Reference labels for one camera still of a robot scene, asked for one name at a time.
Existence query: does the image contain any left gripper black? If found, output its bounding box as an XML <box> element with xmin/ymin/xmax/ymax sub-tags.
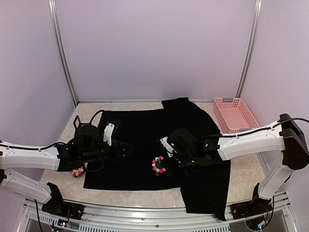
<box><xmin>80</xmin><ymin>138</ymin><xmax>135</xmax><ymax>163</ymax></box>

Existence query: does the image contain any flower brooch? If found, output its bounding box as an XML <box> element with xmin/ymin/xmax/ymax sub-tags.
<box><xmin>152</xmin><ymin>156</ymin><xmax>166</xmax><ymax>175</ymax></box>
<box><xmin>70</xmin><ymin>166</ymin><xmax>84</xmax><ymax>177</ymax></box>

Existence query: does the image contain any black t-shirt blue logo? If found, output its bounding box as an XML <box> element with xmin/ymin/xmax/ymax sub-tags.
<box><xmin>84</xmin><ymin>98</ymin><xmax>231</xmax><ymax>220</ymax></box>

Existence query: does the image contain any black brooch stand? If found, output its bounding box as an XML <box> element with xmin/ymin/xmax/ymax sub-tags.
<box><xmin>73</xmin><ymin>115</ymin><xmax>89</xmax><ymax>133</ymax></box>

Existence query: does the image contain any pink plastic basket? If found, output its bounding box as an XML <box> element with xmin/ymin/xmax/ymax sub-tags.
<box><xmin>213</xmin><ymin>98</ymin><xmax>260</xmax><ymax>133</ymax></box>

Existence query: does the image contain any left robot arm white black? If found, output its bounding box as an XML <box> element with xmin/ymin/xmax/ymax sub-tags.
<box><xmin>0</xmin><ymin>123</ymin><xmax>133</xmax><ymax>220</ymax></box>

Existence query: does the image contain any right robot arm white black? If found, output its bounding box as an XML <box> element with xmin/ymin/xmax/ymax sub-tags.
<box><xmin>156</xmin><ymin>114</ymin><xmax>309</xmax><ymax>219</ymax></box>

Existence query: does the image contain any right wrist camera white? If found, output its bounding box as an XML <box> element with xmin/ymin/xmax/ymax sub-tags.
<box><xmin>155</xmin><ymin>132</ymin><xmax>176</xmax><ymax>159</ymax></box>

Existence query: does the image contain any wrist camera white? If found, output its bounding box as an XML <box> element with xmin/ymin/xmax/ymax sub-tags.
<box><xmin>155</xmin><ymin>132</ymin><xmax>176</xmax><ymax>159</ymax></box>
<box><xmin>103</xmin><ymin>118</ymin><xmax>120</xmax><ymax>146</ymax></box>

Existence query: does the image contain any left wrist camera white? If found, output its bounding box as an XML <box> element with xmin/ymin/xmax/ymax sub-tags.
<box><xmin>103</xmin><ymin>118</ymin><xmax>120</xmax><ymax>146</ymax></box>

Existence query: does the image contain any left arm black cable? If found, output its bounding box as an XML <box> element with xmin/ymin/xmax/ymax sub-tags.
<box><xmin>0</xmin><ymin>110</ymin><xmax>109</xmax><ymax>174</ymax></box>

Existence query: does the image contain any front aluminium rail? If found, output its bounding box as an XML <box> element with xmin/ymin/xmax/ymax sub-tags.
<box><xmin>14</xmin><ymin>190</ymin><xmax>296</xmax><ymax>232</ymax></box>

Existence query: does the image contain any left aluminium frame post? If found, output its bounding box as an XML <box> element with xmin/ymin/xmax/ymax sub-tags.
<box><xmin>48</xmin><ymin>0</ymin><xmax>79</xmax><ymax>107</ymax></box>

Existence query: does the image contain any aluminium frame post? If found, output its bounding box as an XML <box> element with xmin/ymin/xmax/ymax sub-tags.
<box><xmin>235</xmin><ymin>0</ymin><xmax>263</xmax><ymax>98</ymax></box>
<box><xmin>48</xmin><ymin>0</ymin><xmax>79</xmax><ymax>107</ymax></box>

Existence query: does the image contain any right aluminium frame post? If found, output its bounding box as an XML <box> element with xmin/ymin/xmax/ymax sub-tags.
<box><xmin>235</xmin><ymin>0</ymin><xmax>263</xmax><ymax>98</ymax></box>

